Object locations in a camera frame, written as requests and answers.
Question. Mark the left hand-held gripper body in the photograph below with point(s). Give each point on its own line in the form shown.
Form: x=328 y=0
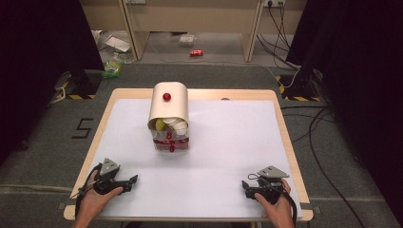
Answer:
x=107 y=172

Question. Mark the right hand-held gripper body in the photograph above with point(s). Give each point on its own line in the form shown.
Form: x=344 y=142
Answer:
x=271 y=186

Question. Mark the clear drawer with red knob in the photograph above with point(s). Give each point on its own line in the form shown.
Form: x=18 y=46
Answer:
x=168 y=136

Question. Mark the pile of coffee capsules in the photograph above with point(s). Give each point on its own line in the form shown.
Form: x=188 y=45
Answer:
x=172 y=124

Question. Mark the person's right hand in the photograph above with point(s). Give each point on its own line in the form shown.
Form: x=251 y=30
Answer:
x=280 y=210

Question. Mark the person's left hand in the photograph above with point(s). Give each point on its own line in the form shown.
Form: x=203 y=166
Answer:
x=95 y=199

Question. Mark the white table mat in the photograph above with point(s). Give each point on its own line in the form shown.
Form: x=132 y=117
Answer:
x=221 y=152

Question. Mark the black stand base striped tape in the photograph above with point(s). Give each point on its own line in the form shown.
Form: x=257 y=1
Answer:
x=80 y=84
x=299 y=91

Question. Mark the wooden table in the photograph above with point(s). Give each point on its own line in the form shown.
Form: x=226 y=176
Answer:
x=202 y=94

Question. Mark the green snack packet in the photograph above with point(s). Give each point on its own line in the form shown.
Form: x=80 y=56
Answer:
x=112 y=68

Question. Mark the clear plastic bags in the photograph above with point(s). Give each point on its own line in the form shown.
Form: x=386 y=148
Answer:
x=117 y=44

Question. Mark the black curtain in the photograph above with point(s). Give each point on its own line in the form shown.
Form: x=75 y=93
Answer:
x=364 y=79
x=38 y=63

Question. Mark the red can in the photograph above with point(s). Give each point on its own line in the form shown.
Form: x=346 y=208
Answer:
x=196 y=53

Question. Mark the clear plastic box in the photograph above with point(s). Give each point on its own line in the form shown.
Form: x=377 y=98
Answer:
x=187 y=39

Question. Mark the beige desk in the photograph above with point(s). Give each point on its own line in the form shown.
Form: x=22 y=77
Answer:
x=190 y=15

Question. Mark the white wall socket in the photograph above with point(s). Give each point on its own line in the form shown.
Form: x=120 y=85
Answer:
x=274 y=3

